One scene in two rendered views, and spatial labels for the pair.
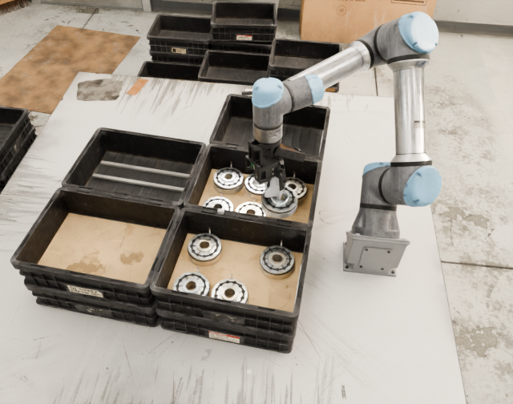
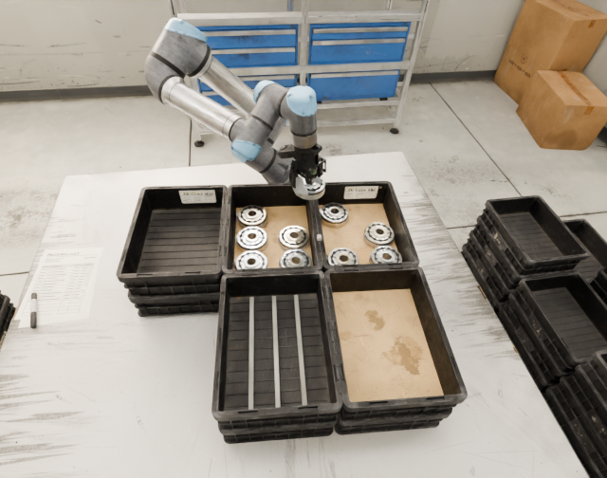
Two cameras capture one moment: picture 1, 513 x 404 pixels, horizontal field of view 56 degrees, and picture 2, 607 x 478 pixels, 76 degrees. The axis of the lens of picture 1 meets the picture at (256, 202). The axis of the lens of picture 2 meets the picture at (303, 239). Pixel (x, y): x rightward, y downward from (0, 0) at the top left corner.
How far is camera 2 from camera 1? 1.52 m
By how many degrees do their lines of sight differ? 65
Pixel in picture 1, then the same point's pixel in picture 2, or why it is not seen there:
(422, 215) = (229, 168)
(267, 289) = (358, 219)
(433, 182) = not seen: hidden behind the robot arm
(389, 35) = (184, 48)
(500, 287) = not seen: hidden behind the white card
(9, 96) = not seen: outside the picture
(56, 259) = (411, 391)
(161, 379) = (436, 290)
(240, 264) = (342, 239)
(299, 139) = (172, 225)
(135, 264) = (379, 314)
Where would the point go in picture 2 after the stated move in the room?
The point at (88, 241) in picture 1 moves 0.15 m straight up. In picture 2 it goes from (376, 369) to (386, 343)
